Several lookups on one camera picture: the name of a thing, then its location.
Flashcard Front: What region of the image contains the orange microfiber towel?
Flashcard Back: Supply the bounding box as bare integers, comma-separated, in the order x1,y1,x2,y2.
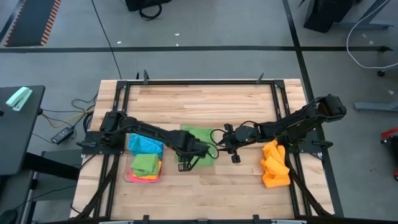
132,160,163,180
260,139,292,189

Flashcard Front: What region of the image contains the yellow cable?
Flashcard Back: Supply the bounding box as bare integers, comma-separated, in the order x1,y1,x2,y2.
40,108,95,129

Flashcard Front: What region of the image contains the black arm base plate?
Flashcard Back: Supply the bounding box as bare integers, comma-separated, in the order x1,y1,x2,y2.
81,130,127,156
276,129,334,154

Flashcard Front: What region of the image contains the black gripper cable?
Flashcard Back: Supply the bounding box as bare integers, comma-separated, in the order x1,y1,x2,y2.
210,120,259,147
189,141,220,170

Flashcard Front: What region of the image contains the black box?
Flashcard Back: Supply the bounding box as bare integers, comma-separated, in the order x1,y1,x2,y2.
125,0,172,12

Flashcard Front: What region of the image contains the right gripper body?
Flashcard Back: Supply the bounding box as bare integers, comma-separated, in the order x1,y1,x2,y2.
221,123,261,164

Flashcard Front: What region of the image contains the green microfiber towel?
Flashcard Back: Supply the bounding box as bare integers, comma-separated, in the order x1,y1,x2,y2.
130,153,160,177
174,124,219,167

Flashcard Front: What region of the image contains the black power adapter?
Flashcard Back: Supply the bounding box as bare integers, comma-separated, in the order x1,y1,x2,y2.
50,126,75,146

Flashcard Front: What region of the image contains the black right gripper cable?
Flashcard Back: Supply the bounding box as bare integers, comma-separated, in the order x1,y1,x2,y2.
210,120,259,147

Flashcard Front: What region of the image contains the black cabinet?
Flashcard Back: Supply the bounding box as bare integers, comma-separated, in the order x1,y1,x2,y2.
303,0,363,34

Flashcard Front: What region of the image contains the red cart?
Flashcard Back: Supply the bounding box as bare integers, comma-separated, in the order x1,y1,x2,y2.
381,127,398,182

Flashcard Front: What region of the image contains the blue microfiber towel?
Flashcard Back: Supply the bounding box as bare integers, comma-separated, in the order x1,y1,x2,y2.
127,133,147,146
129,136,165,159

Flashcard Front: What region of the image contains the black coiled cable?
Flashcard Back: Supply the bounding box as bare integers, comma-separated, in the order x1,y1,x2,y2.
138,2,163,21

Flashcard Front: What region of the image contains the grey desk foot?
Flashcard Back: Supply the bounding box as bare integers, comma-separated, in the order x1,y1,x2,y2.
354,101,398,113

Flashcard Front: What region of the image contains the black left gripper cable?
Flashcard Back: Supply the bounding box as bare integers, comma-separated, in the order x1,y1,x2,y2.
189,141,220,170

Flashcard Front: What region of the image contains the black side table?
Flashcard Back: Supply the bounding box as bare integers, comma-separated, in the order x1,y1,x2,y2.
0,85,46,177

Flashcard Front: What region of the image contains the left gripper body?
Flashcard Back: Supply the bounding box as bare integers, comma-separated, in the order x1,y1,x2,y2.
174,130,211,162

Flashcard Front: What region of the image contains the grey desk frame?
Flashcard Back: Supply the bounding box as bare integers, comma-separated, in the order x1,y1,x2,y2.
338,0,396,29

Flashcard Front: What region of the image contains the black table crossbeam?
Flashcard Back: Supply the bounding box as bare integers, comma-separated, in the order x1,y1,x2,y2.
23,151,81,181

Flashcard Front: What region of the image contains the thin black floor cable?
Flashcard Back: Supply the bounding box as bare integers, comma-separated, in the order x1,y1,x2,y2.
91,0,123,80

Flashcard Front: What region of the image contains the mint green stapler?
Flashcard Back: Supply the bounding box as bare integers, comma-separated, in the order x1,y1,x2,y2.
5,86,34,112

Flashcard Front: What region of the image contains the clear plastic bin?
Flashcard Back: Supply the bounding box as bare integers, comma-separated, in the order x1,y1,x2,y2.
123,133,164,184

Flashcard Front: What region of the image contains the pink microfiber towel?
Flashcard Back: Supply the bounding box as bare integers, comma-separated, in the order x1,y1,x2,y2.
129,167,162,184

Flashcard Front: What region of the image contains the white floor cable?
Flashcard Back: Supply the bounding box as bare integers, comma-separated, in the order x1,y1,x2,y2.
346,0,398,70

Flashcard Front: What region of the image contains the black orange-edged floor mat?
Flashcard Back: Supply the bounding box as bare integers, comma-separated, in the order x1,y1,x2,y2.
2,0,62,48

